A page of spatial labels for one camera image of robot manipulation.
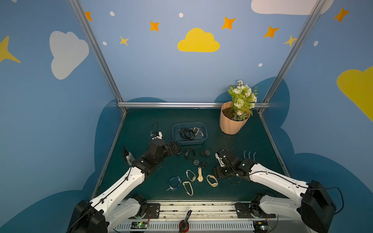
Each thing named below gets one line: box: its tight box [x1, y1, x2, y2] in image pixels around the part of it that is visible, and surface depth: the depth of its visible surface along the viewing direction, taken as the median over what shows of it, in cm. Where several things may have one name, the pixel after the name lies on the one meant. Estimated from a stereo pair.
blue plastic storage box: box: [171, 122, 208, 146], surface depth 106 cm
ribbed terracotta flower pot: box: [219, 100, 251, 135], surface depth 100 cm
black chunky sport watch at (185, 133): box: [177, 127, 192, 140], surface depth 106 cm
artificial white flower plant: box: [228, 80, 258, 122], surface depth 92 cm
